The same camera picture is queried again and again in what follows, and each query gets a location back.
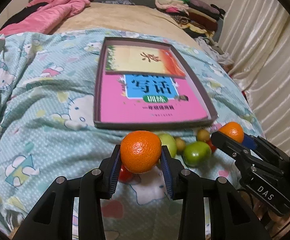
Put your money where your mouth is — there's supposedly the red cherry tomato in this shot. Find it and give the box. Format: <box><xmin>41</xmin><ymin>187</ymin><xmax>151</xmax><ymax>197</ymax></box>
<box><xmin>206</xmin><ymin>140</ymin><xmax>217</xmax><ymax>153</ymax></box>
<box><xmin>118</xmin><ymin>165</ymin><xmax>134</xmax><ymax>183</ymax></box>

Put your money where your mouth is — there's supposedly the smooth green apple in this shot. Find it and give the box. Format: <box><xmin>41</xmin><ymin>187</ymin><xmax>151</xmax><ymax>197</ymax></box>
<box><xmin>182</xmin><ymin>141</ymin><xmax>212</xmax><ymax>167</ymax></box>

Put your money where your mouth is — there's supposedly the small brown longan fruit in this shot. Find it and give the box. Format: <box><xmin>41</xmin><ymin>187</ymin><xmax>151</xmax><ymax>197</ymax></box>
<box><xmin>175</xmin><ymin>137</ymin><xmax>186</xmax><ymax>154</ymax></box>

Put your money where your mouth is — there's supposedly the green apple with stem dimple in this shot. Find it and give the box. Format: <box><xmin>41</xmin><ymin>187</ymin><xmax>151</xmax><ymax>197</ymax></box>
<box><xmin>158</xmin><ymin>133</ymin><xmax>177</xmax><ymax>158</ymax></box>

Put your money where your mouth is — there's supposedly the large orange tangerine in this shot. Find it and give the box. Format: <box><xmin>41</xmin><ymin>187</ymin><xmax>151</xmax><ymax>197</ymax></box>
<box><xmin>120</xmin><ymin>131</ymin><xmax>162</xmax><ymax>174</ymax></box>

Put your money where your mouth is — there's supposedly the white crumpled cloth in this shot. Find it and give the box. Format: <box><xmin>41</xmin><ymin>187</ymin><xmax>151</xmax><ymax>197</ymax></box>
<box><xmin>195</xmin><ymin>37</ymin><xmax>234</xmax><ymax>66</ymax></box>

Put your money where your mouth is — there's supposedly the cream satin curtain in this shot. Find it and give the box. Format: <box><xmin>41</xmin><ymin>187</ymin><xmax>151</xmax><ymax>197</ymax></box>
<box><xmin>220</xmin><ymin>0</ymin><xmax>290</xmax><ymax>153</ymax></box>

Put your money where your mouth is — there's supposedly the shallow grey cardboard box tray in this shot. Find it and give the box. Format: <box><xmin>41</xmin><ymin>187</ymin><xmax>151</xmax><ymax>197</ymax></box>
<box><xmin>93</xmin><ymin>37</ymin><xmax>218</xmax><ymax>130</ymax></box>

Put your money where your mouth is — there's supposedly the yellow orange chinese book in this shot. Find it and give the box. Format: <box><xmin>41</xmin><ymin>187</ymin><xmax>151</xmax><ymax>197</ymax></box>
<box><xmin>105</xmin><ymin>45</ymin><xmax>185</xmax><ymax>78</ymax></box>

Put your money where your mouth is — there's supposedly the pink chinese workbook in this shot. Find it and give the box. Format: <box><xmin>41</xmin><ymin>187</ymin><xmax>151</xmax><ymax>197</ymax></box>
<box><xmin>100</xmin><ymin>74</ymin><xmax>208</xmax><ymax>124</ymax></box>

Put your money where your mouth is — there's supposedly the stack of folded clothes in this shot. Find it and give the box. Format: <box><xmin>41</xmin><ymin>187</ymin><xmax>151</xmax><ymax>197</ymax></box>
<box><xmin>155</xmin><ymin>0</ymin><xmax>226</xmax><ymax>38</ymax></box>

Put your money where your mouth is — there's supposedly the beige bed sheet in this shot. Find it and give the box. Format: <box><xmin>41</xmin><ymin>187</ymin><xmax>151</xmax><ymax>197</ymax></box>
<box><xmin>50</xmin><ymin>3</ymin><xmax>201</xmax><ymax>49</ymax></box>

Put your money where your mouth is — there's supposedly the black garment on bed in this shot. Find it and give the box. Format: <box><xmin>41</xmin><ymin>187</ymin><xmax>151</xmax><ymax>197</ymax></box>
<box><xmin>0</xmin><ymin>2</ymin><xmax>48</xmax><ymax>31</ymax></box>

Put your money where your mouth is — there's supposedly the pink padded blanket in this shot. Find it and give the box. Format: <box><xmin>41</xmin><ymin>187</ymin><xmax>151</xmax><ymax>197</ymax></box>
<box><xmin>0</xmin><ymin>0</ymin><xmax>93</xmax><ymax>36</ymax></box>

